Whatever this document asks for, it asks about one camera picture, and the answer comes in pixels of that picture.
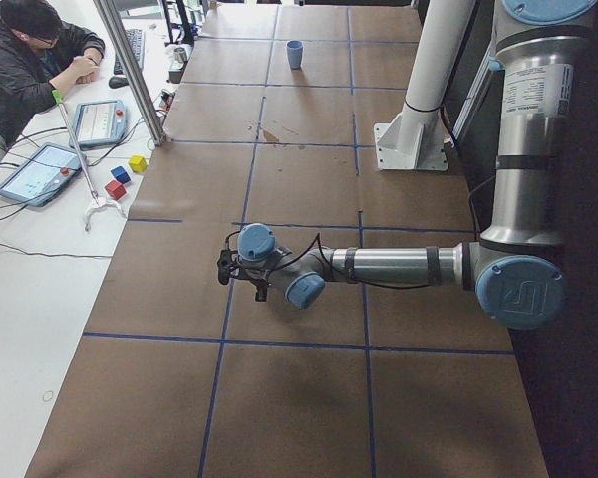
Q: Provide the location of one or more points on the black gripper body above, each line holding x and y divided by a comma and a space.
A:
255, 277

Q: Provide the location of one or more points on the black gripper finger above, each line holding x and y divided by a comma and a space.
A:
261, 291

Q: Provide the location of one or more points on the blue plastic cup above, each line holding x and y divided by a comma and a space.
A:
294, 51

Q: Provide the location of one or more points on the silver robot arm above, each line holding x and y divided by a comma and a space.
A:
511, 265

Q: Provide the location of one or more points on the yellow cube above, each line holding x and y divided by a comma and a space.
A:
138, 163

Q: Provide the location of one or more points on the red cube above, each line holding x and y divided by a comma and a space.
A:
115, 189

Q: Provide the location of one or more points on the blue cube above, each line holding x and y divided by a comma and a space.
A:
120, 175

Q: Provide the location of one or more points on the grabber reach stick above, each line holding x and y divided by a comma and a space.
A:
97, 201

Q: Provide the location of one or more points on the white mounting pillar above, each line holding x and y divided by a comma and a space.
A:
414, 139

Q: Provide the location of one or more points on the far teach pendant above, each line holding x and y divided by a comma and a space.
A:
100, 123

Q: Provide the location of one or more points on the teach pendant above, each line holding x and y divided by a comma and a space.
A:
42, 176
100, 123

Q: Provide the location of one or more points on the silver metal cup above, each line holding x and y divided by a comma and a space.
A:
180, 54

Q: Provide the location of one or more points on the near teach pendant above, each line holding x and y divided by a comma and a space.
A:
42, 176

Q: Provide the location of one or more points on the black computer mouse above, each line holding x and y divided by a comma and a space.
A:
116, 82

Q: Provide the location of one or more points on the black keyboard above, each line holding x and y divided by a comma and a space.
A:
136, 39

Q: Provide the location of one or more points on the seated person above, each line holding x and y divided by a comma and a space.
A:
40, 54

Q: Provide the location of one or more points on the aluminium frame post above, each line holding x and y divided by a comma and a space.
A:
116, 30

